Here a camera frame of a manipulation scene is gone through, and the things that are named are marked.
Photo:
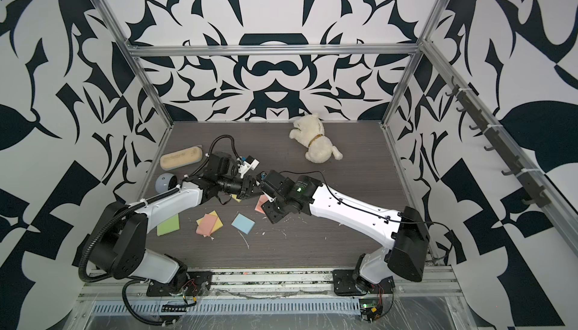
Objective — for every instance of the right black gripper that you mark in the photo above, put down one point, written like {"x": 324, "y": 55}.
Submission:
{"x": 269, "y": 212}

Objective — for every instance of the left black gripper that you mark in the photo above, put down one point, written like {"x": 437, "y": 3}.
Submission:
{"x": 248, "y": 187}

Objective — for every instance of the pink memo pad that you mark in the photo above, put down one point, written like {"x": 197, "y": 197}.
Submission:
{"x": 263, "y": 199}

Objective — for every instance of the blue memo pad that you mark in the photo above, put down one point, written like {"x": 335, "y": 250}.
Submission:
{"x": 243, "y": 224}

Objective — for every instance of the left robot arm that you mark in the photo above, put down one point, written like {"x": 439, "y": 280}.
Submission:
{"x": 117, "y": 245}

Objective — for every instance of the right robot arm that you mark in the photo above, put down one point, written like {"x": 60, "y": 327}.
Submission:
{"x": 402, "y": 235}

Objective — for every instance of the green memo pad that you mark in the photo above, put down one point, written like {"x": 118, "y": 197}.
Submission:
{"x": 168, "y": 226}

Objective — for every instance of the grey round speaker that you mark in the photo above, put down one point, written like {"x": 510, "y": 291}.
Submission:
{"x": 165, "y": 182}

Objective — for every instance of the white plush dog toy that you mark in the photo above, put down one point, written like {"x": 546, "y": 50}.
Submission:
{"x": 309, "y": 131}

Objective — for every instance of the small circuit board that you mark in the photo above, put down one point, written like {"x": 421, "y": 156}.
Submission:
{"x": 370, "y": 309}

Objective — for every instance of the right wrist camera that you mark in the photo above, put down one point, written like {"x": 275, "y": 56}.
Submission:
{"x": 265, "y": 187}

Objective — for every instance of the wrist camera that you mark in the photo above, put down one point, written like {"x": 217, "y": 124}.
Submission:
{"x": 247, "y": 164}
{"x": 265, "y": 187}

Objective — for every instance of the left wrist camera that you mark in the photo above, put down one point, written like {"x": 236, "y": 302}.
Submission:
{"x": 247, "y": 164}

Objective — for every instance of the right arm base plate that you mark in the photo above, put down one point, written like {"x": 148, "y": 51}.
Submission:
{"x": 349, "y": 283}

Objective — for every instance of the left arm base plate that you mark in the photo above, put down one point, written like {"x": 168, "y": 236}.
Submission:
{"x": 192, "y": 283}

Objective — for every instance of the black wall hook rack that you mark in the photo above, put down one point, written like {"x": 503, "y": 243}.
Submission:
{"x": 495, "y": 134}

